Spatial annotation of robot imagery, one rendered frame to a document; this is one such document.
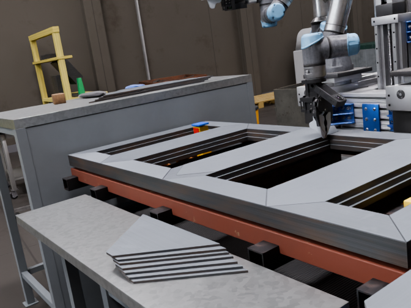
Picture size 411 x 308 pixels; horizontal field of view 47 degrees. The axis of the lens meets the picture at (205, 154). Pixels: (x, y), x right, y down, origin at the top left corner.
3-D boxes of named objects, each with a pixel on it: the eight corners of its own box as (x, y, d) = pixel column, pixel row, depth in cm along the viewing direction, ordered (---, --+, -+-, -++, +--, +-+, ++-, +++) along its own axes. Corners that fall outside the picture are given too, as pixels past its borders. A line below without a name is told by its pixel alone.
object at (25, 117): (15, 129, 194) (13, 120, 193) (-18, 123, 242) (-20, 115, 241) (252, 81, 267) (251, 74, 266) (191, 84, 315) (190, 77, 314)
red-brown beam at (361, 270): (409, 300, 82) (407, 268, 81) (72, 178, 207) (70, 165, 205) (436, 280, 87) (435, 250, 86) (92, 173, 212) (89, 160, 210)
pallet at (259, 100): (278, 96, 1038) (277, 90, 1035) (309, 97, 956) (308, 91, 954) (225, 107, 972) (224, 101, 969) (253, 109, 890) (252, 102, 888)
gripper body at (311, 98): (314, 110, 175) (311, 77, 172) (333, 110, 168) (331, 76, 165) (300, 114, 171) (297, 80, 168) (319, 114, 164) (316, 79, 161)
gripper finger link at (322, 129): (314, 137, 173) (311, 112, 171) (326, 138, 169) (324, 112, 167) (308, 139, 172) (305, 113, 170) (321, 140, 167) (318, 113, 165)
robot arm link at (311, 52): (328, 30, 159) (303, 34, 159) (331, 63, 162) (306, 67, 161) (321, 32, 167) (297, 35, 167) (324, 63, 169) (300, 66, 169)
